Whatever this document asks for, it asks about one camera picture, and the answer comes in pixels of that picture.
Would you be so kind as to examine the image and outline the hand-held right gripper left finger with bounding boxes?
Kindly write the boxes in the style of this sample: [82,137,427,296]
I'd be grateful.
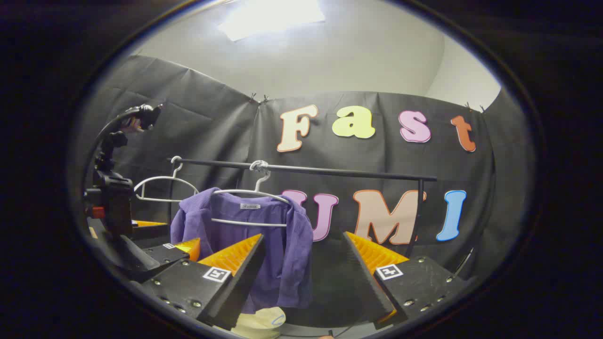
[139,233,266,331]

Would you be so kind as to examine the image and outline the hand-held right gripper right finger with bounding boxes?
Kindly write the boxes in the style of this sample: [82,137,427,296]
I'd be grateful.
[342,231,469,330]

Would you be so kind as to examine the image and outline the purple ribbed shirt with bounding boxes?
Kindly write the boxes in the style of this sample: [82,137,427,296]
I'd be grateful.
[171,187,315,314]

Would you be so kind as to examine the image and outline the white clothes hanger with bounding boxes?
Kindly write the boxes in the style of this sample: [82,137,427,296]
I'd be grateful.
[211,160,292,227]
[134,156,200,203]

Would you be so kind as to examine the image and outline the black clothes rack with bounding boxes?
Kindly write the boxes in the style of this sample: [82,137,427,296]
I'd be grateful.
[166,157,439,258]

